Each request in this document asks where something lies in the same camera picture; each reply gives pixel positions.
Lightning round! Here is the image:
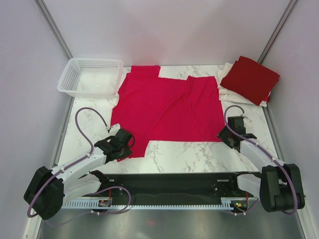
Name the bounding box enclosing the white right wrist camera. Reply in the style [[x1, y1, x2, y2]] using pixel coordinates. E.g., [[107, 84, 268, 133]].
[[241, 113, 252, 122]]

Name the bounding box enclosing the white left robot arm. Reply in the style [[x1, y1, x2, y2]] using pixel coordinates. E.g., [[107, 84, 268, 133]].
[[23, 125, 135, 220]]

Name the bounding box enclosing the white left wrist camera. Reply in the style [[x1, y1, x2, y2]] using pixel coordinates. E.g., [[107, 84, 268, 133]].
[[107, 124, 121, 135]]

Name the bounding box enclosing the dark red folded t shirt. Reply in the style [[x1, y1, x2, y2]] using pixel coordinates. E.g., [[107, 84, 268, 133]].
[[220, 56, 280, 106]]

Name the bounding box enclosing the white slotted cable duct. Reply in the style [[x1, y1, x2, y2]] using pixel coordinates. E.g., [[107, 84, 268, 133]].
[[62, 197, 245, 210]]

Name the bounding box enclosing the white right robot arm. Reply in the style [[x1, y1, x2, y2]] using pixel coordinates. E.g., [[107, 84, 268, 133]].
[[217, 116, 305, 214]]

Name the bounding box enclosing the bright red t shirt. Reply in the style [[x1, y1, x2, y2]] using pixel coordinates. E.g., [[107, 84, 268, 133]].
[[111, 66, 225, 158]]

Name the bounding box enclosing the cream folded t shirt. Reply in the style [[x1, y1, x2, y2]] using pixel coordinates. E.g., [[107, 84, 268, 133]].
[[215, 62, 270, 108]]

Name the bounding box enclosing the white plastic basket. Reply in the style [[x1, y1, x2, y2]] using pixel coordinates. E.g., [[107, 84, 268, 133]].
[[57, 57, 124, 99]]

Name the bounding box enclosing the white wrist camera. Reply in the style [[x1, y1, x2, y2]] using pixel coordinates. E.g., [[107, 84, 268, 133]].
[[107, 124, 121, 135], [241, 113, 252, 122]]

